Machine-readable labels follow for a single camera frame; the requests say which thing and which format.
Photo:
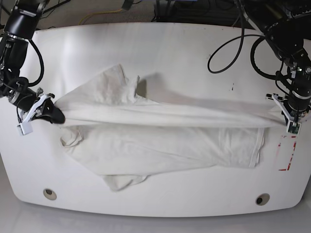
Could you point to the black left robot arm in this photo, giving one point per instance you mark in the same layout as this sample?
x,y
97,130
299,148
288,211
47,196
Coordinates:
x,y
281,32

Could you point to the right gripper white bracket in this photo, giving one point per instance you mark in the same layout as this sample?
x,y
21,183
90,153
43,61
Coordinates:
x,y
25,100

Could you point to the left table cable grommet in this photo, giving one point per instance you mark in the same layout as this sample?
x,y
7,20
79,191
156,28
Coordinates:
x,y
49,194

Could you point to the right table cable grommet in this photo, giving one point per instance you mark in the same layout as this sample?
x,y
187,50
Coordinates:
x,y
262,199

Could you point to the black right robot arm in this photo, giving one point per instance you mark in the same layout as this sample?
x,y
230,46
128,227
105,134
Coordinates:
x,y
17,36

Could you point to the red tape rectangle marking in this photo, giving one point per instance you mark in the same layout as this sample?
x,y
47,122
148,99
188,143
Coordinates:
x,y
285,152

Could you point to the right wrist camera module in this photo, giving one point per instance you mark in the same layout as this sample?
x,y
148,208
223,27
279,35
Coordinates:
x,y
24,128

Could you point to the table cable grommet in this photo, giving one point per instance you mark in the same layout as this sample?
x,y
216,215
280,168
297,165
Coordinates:
x,y
49,194
262,199

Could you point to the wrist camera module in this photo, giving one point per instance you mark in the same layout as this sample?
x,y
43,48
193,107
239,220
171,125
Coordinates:
x,y
293,127
24,128

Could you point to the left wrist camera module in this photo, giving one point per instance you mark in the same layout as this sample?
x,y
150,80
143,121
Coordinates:
x,y
293,127

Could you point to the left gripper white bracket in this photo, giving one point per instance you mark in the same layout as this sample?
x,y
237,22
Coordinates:
x,y
293,108

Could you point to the white printed T-shirt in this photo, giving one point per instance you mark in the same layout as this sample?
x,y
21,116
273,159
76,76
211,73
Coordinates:
x,y
125,138

